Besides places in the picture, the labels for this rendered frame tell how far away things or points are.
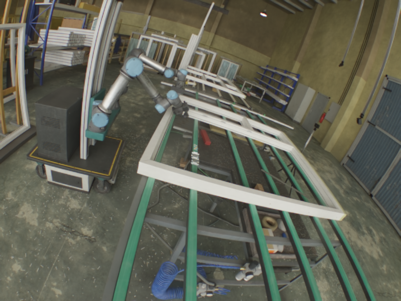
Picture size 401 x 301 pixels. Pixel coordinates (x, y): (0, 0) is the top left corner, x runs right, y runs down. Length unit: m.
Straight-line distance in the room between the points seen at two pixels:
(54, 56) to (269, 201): 5.71
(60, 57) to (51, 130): 4.07
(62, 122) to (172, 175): 1.10
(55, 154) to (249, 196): 1.63
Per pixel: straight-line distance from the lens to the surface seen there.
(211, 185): 0.97
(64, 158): 1.89
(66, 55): 5.57
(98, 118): 1.35
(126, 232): 0.75
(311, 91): 11.00
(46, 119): 1.78
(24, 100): 2.93
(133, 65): 1.26
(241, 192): 1.02
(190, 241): 0.77
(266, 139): 2.08
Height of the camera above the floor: 1.48
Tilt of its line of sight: 28 degrees down
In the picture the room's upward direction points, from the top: 22 degrees clockwise
